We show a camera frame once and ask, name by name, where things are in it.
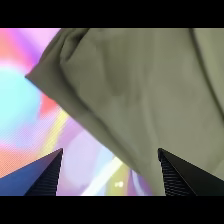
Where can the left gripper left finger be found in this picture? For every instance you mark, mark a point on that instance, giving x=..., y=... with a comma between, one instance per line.
x=36, y=180

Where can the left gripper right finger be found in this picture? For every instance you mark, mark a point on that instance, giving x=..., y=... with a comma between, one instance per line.
x=186, y=181

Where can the brown garment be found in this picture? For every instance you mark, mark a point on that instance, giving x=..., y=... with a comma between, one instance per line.
x=143, y=100

